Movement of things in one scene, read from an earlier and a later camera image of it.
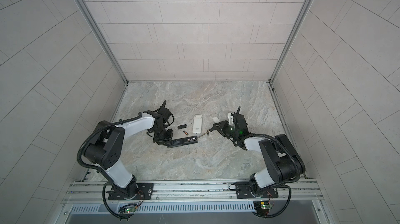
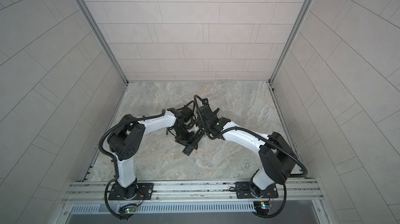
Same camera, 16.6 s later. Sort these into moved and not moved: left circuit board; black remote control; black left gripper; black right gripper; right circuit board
Moved: black remote control; black left gripper; black right gripper
Not moved: left circuit board; right circuit board
